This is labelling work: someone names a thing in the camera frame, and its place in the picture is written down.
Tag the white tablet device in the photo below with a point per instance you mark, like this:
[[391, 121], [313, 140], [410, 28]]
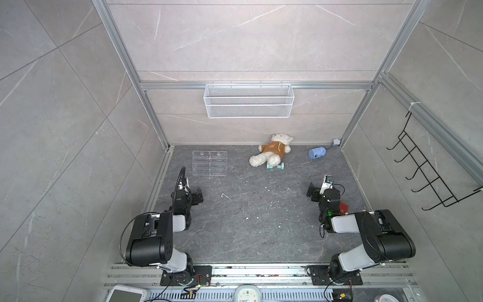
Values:
[[122, 293]]

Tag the white round timer device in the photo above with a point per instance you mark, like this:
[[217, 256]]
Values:
[[247, 293]]

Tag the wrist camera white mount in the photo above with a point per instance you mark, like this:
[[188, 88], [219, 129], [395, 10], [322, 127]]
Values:
[[183, 184], [328, 183]]

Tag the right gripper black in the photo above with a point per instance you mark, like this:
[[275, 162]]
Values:
[[314, 191]]

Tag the clear acrylic organizer tray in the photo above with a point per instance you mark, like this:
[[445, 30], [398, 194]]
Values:
[[209, 163]]

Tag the aluminium front rail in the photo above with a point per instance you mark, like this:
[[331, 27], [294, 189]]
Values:
[[392, 275]]

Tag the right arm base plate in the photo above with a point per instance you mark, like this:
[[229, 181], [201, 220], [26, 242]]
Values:
[[325, 275]]

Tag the black wire hook rack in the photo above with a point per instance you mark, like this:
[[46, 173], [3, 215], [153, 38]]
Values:
[[423, 167]]

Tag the red leather card holder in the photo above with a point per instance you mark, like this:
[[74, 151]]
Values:
[[343, 208]]

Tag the white wire mesh basket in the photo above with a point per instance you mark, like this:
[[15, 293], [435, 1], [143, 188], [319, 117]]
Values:
[[248, 100]]

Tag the white teddy bear orange shirt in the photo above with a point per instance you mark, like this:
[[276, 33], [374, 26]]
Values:
[[272, 153]]

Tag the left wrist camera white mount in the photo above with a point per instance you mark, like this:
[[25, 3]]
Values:
[[183, 184]]

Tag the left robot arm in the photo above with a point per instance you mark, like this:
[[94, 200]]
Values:
[[147, 240]]

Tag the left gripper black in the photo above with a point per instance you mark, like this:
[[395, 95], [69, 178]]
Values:
[[196, 195]]

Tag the pink white round object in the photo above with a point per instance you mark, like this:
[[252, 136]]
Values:
[[386, 298]]

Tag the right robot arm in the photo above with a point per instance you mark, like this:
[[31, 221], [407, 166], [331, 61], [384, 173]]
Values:
[[383, 238]]

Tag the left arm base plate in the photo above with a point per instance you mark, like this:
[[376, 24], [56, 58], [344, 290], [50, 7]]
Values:
[[200, 275]]

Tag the blue cylindrical cup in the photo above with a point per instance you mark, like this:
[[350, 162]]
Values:
[[318, 152]]

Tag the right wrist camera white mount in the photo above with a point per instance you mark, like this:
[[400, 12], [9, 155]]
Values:
[[328, 183]]

